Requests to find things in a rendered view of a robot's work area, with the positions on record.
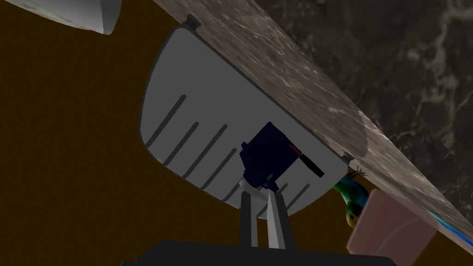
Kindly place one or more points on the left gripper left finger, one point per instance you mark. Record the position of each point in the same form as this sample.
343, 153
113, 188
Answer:
247, 221

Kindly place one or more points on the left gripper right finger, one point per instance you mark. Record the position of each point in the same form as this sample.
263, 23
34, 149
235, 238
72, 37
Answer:
281, 225

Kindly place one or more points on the colourful parrot figure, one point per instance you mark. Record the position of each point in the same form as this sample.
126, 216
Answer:
351, 201

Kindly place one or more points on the white rounded cone shape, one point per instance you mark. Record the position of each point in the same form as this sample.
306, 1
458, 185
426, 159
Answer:
81, 13

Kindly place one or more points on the pink box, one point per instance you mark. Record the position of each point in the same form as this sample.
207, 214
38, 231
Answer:
391, 225

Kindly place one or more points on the grey rounded grooved tray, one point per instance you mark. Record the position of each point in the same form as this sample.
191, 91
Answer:
207, 92

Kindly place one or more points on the dark blue blocky object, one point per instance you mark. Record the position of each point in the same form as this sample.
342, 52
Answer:
268, 155

